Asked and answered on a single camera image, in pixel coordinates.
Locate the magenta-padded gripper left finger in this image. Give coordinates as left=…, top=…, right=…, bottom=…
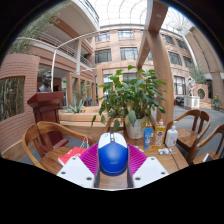
left=56, top=143, right=101, bottom=189

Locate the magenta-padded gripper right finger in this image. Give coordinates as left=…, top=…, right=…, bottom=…
left=126, top=143, right=170, bottom=189

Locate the blue and white computer mouse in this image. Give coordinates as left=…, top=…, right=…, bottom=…
left=97, top=132, right=129, bottom=177

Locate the clear blister pack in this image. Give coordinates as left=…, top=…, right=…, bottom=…
left=157, top=147, right=174, bottom=156

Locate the blue tube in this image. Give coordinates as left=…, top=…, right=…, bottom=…
left=143, top=127, right=153, bottom=150

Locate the yellow liquid bottle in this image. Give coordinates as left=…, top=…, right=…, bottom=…
left=154, top=119, right=167, bottom=150

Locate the white pump bottle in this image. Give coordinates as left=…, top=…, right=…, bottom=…
left=164, top=121, right=179, bottom=149

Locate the wooden armchair holding red bag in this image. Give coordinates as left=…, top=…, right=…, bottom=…
left=21, top=120, right=96, bottom=172

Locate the spiky agave plant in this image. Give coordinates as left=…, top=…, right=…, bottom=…
left=62, top=98, right=86, bottom=115

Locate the green plant in white pot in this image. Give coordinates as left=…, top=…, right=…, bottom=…
left=90, top=64, right=168, bottom=140

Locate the white stone statue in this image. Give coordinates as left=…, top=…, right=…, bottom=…
left=184, top=77, right=201, bottom=110

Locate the dark bust statue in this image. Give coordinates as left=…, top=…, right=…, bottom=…
left=37, top=71, right=54, bottom=93

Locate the dark wooden pedestal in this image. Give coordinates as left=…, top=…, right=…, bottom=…
left=27, top=91, right=70, bottom=150

